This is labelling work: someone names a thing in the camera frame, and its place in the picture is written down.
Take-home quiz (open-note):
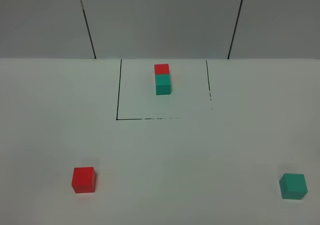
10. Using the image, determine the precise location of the green template block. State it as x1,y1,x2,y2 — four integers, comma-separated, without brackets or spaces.
155,74,172,95

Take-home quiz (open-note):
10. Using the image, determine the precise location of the red template block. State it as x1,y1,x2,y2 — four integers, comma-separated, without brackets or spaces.
154,63,170,75

